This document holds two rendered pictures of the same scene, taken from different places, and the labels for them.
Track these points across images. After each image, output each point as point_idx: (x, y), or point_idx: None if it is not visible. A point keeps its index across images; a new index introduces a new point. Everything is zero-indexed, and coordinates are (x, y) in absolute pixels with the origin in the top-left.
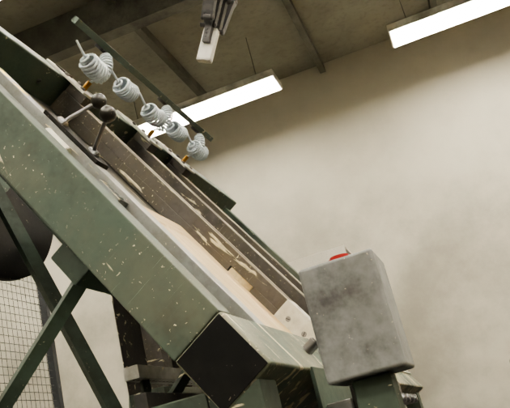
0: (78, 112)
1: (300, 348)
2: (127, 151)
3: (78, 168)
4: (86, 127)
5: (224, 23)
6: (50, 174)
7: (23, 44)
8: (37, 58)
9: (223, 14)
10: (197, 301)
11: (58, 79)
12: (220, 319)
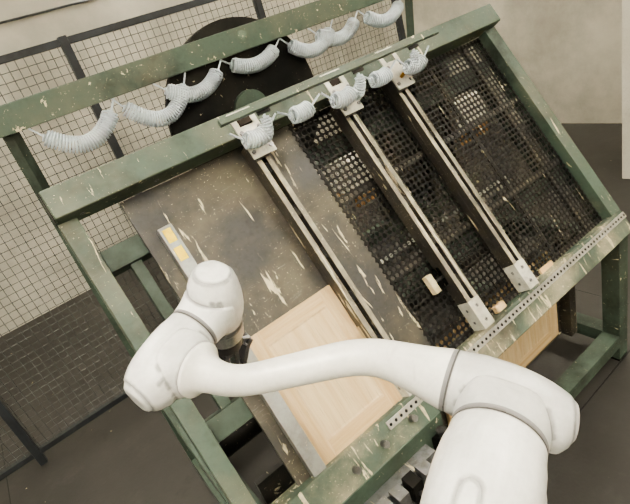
0: None
1: (347, 473)
2: (291, 216)
3: (184, 424)
4: (265, 182)
5: (243, 360)
6: (175, 415)
7: (198, 129)
8: (208, 150)
9: (236, 363)
10: None
11: (237, 139)
12: None
